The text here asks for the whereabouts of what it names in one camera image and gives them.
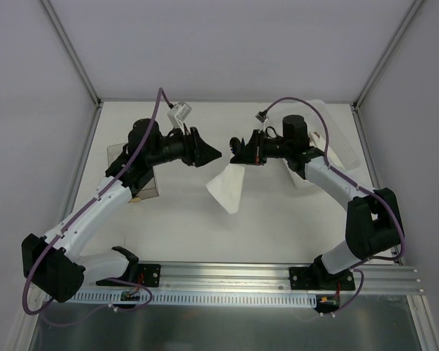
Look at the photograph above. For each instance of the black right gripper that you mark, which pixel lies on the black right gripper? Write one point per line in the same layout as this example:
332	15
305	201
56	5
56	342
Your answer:
257	147

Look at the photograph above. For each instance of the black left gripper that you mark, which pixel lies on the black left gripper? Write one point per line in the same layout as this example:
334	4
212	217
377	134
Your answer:
195	146

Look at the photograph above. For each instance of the white paper napkin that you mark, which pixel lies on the white paper napkin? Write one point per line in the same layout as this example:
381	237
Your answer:
226	187

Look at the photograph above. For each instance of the black metal spoon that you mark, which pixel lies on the black metal spoon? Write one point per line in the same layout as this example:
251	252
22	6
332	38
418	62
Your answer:
236	145

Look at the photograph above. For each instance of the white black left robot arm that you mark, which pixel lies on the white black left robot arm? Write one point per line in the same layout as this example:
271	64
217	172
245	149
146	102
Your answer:
54	263

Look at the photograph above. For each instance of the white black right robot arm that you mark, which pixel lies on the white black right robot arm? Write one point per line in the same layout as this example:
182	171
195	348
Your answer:
372	216

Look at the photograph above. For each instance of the clear acrylic tray box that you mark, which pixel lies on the clear acrylic tray box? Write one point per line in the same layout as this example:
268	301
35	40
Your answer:
142	182

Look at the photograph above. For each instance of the white perforated plastic basket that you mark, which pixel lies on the white perforated plastic basket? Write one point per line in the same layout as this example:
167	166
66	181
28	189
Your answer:
340	152

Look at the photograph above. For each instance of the right green circuit board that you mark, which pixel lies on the right green circuit board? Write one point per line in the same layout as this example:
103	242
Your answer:
330	300

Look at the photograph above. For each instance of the green circuit board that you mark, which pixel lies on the green circuit board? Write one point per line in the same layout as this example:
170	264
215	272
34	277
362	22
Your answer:
330	300
131	295

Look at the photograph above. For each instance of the left green circuit board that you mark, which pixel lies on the left green circuit board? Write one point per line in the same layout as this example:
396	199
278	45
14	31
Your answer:
131	295

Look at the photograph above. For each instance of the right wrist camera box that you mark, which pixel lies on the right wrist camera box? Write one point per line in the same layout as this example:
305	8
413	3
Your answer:
263	118

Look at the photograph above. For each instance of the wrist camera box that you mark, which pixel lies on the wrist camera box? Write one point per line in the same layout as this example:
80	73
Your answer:
178	114
263	118

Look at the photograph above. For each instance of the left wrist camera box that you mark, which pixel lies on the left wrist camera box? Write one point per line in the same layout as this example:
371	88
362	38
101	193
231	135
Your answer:
178	114

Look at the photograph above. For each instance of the aluminium front rail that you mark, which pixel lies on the aluminium front rail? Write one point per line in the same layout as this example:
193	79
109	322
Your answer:
229	277

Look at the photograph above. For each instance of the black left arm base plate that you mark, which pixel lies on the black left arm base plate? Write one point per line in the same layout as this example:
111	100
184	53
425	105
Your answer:
146	274

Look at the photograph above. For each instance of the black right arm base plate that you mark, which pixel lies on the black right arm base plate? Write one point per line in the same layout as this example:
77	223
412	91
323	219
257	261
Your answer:
314	278

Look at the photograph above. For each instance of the left aluminium frame post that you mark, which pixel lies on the left aluminium frame post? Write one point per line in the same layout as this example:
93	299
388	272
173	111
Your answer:
68	47

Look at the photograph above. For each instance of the aluminium frame post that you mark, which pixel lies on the aluminium frame post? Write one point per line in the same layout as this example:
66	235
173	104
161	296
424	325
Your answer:
392	44
68	47

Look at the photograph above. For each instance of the white slotted cable duct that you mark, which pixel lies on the white slotted cable duct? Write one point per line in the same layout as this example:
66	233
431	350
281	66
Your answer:
180	298

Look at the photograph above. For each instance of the right aluminium frame post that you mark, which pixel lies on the right aluminium frame post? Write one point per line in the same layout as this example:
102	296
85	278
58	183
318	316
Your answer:
392	44

